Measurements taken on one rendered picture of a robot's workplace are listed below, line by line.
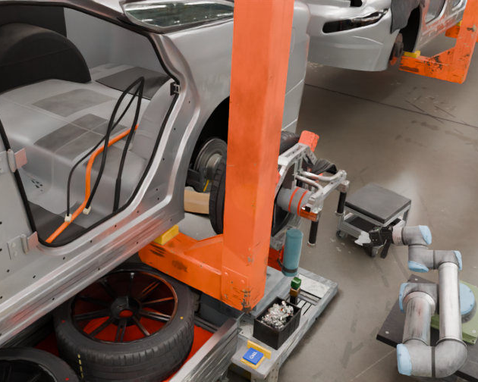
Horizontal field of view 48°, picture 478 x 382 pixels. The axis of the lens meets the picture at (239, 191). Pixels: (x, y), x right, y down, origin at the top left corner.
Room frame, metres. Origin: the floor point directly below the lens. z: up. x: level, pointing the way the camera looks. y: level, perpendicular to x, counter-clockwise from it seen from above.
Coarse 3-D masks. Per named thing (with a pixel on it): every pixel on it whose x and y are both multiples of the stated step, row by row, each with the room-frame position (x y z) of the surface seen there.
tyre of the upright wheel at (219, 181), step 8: (288, 136) 2.50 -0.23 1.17; (296, 136) 2.57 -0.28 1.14; (280, 144) 2.42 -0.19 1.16; (288, 144) 2.50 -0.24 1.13; (280, 152) 2.42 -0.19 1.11; (224, 160) 2.36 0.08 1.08; (224, 168) 2.33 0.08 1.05; (216, 176) 2.32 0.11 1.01; (224, 176) 2.31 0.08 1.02; (216, 184) 2.30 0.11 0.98; (224, 184) 2.28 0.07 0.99; (216, 192) 2.29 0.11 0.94; (224, 192) 2.27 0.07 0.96; (216, 200) 2.28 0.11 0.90; (224, 200) 2.26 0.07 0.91; (216, 208) 2.27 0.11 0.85; (224, 208) 2.24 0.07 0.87; (216, 216) 2.28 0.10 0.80; (288, 216) 2.59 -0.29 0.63; (216, 224) 2.29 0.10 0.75; (216, 232) 2.33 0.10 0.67
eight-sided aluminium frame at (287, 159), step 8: (296, 144) 2.52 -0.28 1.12; (304, 144) 2.52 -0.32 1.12; (288, 152) 2.41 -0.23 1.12; (296, 152) 2.42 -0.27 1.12; (304, 152) 2.48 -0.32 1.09; (312, 152) 2.56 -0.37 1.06; (280, 160) 2.34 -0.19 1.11; (288, 160) 2.33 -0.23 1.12; (296, 160) 2.40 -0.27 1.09; (304, 160) 2.60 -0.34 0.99; (312, 160) 2.57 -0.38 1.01; (280, 168) 2.33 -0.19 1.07; (304, 168) 2.64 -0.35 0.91; (312, 168) 2.62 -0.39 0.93; (280, 184) 2.27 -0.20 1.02; (304, 184) 2.64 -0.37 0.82; (296, 216) 2.58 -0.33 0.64; (288, 224) 2.52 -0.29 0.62; (296, 224) 2.51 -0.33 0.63; (280, 232) 2.44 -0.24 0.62; (272, 240) 2.26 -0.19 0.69; (280, 240) 2.36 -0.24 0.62; (272, 248) 2.31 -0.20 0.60; (280, 248) 2.33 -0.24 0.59
